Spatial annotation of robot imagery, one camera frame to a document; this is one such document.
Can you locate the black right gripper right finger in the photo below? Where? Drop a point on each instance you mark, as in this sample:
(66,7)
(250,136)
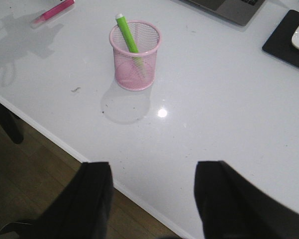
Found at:
(230,207)

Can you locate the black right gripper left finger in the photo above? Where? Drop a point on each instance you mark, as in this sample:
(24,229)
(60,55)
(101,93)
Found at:
(81,211)

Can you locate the green highlighter pen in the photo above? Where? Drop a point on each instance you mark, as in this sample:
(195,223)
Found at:
(126,33)

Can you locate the pink highlighter pen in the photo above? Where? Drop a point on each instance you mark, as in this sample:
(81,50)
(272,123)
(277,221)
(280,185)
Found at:
(54,11)

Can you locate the pink mesh pen holder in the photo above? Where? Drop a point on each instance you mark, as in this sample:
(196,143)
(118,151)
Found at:
(135,71)

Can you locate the black mouse pad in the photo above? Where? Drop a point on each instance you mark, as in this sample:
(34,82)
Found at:
(279,44)

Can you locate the grey laptop computer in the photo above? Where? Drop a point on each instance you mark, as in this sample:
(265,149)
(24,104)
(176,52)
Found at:
(239,12)

